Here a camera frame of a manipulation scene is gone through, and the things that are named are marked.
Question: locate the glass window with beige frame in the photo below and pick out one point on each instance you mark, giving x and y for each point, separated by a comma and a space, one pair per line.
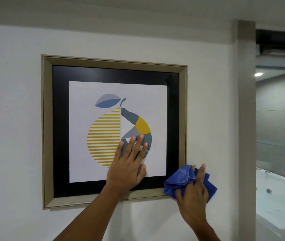
248, 122

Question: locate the person's left forearm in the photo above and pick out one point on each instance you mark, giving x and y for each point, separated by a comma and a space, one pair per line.
92, 218

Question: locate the framed fruit art picture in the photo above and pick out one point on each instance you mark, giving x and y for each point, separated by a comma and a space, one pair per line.
82, 138

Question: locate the chrome bathtub faucet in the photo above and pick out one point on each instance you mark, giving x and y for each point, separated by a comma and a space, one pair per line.
267, 171

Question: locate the blue cleaning cloth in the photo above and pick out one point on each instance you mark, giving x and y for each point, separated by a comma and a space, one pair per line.
180, 178

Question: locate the person's left hand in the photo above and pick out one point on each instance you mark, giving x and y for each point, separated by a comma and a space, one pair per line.
126, 170

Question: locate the white bathtub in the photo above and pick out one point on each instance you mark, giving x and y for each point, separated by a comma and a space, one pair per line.
278, 198

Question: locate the person's right hand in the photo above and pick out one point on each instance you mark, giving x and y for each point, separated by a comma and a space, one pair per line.
194, 198

